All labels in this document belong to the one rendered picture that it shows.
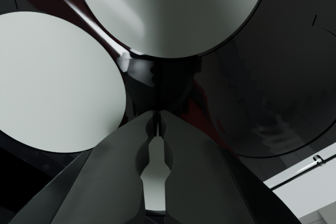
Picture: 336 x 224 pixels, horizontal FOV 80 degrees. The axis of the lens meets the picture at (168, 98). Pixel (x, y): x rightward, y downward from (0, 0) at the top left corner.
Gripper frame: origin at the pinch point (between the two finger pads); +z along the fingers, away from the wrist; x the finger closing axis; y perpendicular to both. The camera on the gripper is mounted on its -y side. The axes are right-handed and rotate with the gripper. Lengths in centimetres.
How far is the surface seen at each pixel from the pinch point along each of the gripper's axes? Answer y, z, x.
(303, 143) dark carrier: 3.8, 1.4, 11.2
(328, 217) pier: 148, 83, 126
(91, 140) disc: 3.0, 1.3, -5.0
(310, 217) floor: 162, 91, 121
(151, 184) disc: 7.8, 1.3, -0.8
